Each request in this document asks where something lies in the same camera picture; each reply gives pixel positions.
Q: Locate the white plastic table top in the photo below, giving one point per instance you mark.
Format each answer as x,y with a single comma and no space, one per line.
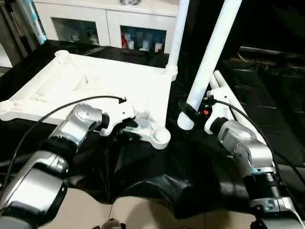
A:
95,86

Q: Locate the white plastic table leg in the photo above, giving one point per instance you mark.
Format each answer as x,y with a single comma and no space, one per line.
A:
177,33
215,83
228,93
212,52

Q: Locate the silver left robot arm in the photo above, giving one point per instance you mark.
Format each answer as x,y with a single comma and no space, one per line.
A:
52,152

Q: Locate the black plastic mat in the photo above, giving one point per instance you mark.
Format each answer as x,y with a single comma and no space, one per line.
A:
276,95

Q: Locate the silver metal bar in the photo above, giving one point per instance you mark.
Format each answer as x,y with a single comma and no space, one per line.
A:
271,50

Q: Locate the large black screen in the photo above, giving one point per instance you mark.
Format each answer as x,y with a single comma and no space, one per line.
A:
271,21

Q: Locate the white glass-door cabinet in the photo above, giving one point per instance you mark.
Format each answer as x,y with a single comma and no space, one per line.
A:
95,16

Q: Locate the dark crumpled bundle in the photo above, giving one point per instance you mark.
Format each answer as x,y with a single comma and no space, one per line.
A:
129,2

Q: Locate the grey curtain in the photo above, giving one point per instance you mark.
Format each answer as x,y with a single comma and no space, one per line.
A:
16,24

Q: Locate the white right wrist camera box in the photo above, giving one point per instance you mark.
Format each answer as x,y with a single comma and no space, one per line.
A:
219,112

